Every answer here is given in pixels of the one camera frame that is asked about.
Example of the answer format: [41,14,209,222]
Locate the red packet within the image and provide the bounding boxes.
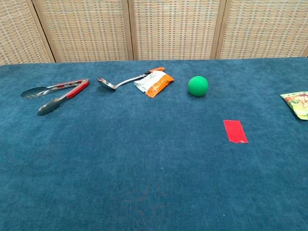
[223,119,249,144]

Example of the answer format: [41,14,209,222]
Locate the orange and white sachet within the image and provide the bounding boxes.
[133,70,175,99]

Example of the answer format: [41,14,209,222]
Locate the green ball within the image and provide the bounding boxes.
[188,76,209,97]

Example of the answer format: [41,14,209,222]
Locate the blue table cloth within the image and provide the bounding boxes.
[0,56,308,231]

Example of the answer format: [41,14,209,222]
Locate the steel tongs with red grips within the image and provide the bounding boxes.
[20,78,90,116]

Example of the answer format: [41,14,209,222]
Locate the woven rattan folding screen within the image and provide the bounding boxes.
[0,0,308,66]

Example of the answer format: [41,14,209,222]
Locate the yellow-green snack bag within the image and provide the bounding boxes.
[280,90,308,120]

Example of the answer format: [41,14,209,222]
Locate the steel ladle with orange handle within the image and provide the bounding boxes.
[97,67,166,92]

